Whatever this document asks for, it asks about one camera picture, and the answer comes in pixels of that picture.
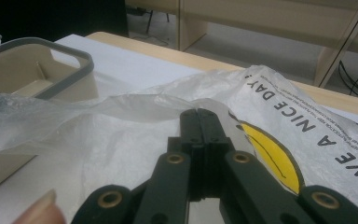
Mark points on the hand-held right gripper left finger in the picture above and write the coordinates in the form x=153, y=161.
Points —
x=192, y=133

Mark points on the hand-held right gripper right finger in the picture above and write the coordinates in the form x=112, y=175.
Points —
x=214, y=133

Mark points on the beige bin with grey rim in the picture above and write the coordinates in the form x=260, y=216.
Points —
x=21, y=65

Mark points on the white smiley-face plastic bag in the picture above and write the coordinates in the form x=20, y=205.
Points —
x=121, y=140

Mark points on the black curtain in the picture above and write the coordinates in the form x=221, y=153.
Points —
x=59, y=15

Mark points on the black chair leg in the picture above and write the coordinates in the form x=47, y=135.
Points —
x=150, y=20

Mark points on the long beige wooden desk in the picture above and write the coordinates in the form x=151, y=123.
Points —
x=245, y=12

